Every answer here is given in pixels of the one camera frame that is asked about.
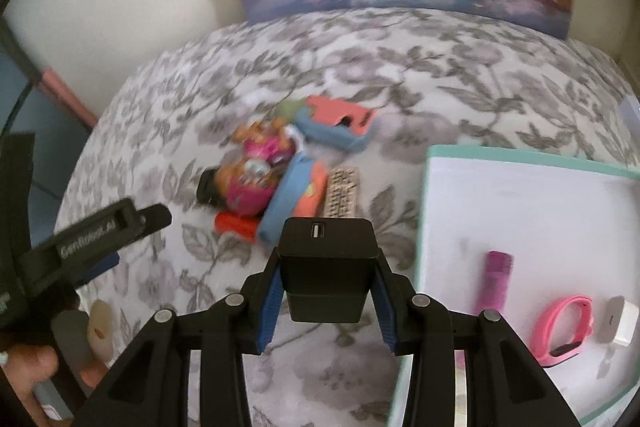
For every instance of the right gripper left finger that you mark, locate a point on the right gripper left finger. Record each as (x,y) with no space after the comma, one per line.
(148,385)

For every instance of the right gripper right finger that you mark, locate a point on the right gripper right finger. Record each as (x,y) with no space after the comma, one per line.
(505,385)

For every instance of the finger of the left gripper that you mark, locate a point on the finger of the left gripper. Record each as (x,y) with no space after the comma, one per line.
(134,223)
(107,263)

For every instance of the pink smart watch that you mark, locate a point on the pink smart watch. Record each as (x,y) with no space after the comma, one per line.
(561,331)

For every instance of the red white glue bottle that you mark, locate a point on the red white glue bottle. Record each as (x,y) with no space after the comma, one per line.
(229,222)

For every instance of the purple translucent lighter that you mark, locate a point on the purple translucent lighter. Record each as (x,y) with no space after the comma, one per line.
(494,283)

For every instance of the pink doll figure toy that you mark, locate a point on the pink doll figure toy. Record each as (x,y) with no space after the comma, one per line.
(246,184)

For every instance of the white charger cube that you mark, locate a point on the white charger cube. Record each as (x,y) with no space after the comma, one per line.
(619,323)

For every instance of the orange blue toy knife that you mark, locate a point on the orange blue toy knife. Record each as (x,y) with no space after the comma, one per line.
(298,194)

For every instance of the black charger block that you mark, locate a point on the black charger block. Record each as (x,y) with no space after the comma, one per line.
(327,268)

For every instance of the person's hand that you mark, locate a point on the person's hand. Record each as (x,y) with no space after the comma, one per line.
(25,367)

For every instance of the teal white shallow box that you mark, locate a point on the teal white shallow box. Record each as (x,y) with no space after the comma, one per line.
(570,225)

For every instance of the greek pattern lighter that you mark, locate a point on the greek pattern lighter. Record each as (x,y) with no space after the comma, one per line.
(341,198)

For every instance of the pink blue green toy knife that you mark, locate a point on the pink blue green toy knife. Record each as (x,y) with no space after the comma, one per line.
(333,122)

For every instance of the white power strip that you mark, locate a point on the white power strip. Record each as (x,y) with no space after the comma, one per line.
(629,110)

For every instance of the floral grey white blanket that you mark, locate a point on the floral grey white blanket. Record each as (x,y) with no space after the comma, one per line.
(369,89)

